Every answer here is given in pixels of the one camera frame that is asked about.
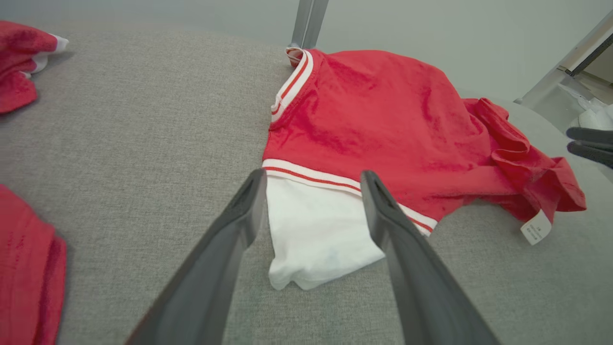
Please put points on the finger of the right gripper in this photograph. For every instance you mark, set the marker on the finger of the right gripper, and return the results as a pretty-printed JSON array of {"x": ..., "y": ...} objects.
[
  {"x": 594, "y": 135},
  {"x": 596, "y": 154}
]

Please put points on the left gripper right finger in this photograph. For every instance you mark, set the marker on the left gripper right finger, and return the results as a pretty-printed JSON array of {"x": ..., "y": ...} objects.
[{"x": 416, "y": 287}]

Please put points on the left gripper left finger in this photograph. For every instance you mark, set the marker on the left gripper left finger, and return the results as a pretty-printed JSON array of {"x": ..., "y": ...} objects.
[{"x": 210, "y": 268}]

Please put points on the red basketball jersey number 23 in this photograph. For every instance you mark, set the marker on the red basketball jersey number 23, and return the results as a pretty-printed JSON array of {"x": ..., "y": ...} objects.
[{"x": 383, "y": 120}]

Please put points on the red shorts with white trim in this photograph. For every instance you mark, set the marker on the red shorts with white trim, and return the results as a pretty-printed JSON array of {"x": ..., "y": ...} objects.
[{"x": 19, "y": 52}]

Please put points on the white crumpled plastic bag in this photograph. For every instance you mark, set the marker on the white crumpled plastic bag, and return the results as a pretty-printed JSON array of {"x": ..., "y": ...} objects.
[{"x": 596, "y": 115}]

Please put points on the plain red garment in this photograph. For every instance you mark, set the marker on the plain red garment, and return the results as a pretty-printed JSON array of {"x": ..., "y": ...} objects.
[{"x": 24, "y": 268}]

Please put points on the grey metal frame leg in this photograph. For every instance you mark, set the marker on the grey metal frame leg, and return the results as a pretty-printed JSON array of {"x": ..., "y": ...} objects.
[{"x": 555, "y": 76}]

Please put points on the grey partition post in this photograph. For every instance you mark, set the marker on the grey partition post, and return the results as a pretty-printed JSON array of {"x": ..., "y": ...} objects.
[
  {"x": 318, "y": 19},
  {"x": 300, "y": 24}
]

